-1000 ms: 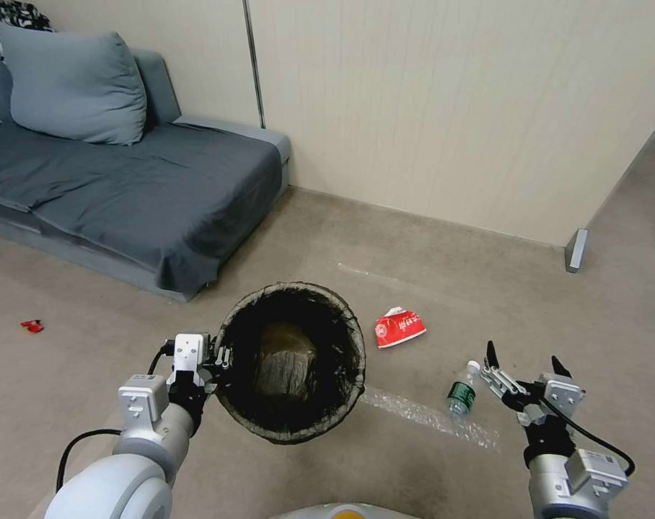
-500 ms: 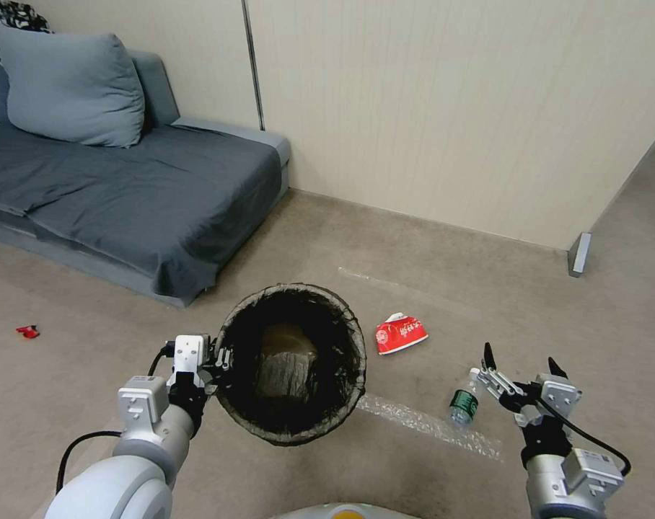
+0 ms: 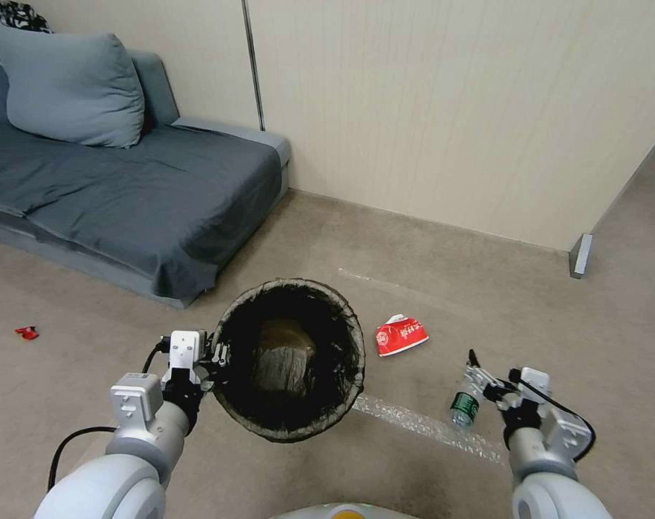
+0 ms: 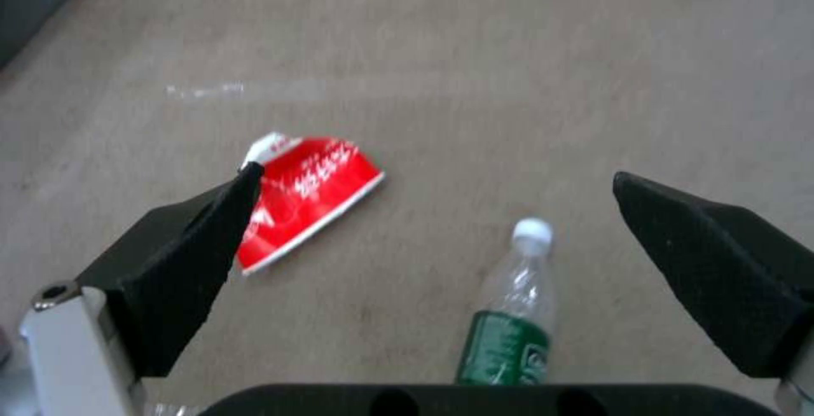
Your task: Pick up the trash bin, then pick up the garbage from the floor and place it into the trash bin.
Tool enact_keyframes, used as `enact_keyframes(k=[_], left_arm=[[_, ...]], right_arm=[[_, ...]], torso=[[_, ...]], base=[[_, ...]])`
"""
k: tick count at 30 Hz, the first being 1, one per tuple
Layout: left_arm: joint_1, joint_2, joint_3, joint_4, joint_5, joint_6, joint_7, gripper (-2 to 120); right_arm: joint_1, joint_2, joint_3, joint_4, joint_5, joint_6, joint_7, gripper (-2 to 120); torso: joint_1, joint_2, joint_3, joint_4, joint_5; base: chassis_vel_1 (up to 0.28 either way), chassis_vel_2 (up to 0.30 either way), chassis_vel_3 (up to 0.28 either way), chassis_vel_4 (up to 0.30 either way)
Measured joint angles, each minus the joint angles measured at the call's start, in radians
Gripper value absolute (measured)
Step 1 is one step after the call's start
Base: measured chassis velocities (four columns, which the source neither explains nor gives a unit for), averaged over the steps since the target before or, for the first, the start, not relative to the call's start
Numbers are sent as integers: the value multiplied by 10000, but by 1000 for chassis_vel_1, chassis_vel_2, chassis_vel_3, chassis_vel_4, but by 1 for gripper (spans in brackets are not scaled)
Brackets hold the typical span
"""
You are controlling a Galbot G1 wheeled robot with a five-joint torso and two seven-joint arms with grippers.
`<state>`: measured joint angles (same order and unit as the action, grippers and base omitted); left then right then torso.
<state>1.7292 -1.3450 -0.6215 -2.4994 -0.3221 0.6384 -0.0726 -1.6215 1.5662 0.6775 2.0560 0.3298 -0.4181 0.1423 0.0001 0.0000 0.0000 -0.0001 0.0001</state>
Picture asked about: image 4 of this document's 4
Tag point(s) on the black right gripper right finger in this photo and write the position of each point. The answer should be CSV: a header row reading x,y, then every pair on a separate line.
x,y
718,263

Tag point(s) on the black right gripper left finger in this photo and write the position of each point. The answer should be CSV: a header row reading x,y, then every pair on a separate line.
x,y
172,273

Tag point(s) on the crushed red paper cup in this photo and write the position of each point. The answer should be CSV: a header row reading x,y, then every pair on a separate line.
x,y
305,201

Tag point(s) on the clear plastic bottle green label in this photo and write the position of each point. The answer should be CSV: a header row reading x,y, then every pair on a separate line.
x,y
512,311

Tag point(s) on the dark grey furniture piece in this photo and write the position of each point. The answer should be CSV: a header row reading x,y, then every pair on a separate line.
x,y
28,1

